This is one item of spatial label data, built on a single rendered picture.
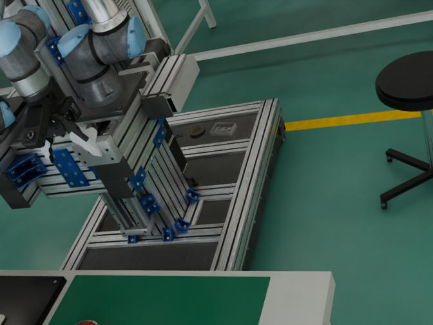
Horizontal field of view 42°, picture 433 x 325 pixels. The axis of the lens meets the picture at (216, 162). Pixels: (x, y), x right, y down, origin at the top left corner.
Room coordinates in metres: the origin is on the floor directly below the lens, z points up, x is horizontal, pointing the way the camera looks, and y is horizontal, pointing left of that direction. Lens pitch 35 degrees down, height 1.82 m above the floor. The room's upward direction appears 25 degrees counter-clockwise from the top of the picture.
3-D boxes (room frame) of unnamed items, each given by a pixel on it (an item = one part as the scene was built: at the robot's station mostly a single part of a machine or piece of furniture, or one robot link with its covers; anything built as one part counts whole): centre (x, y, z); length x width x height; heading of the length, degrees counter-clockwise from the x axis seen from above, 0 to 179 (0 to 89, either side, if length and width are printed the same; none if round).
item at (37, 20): (1.31, 0.27, 1.45); 0.11 x 0.11 x 0.08; 69
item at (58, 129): (1.22, 0.29, 1.29); 0.09 x 0.08 x 0.12; 151
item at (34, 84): (1.21, 0.30, 1.37); 0.08 x 0.08 x 0.05
